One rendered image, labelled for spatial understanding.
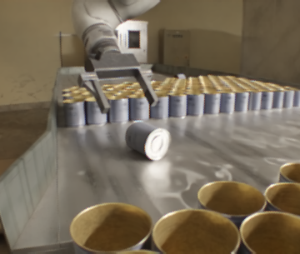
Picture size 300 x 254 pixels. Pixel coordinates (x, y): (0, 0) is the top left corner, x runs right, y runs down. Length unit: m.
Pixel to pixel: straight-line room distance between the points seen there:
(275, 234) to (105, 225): 0.16
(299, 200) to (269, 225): 0.08
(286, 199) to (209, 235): 0.11
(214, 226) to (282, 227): 0.06
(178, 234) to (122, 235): 0.06
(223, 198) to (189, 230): 0.07
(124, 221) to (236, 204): 0.13
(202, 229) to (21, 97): 6.70
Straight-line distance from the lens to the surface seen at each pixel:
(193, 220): 0.24
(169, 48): 6.92
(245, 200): 0.29
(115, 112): 0.80
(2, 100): 6.96
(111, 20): 0.72
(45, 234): 0.35
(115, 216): 0.25
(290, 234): 0.26
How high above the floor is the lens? 1.30
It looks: 17 degrees down
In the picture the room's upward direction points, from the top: straight up
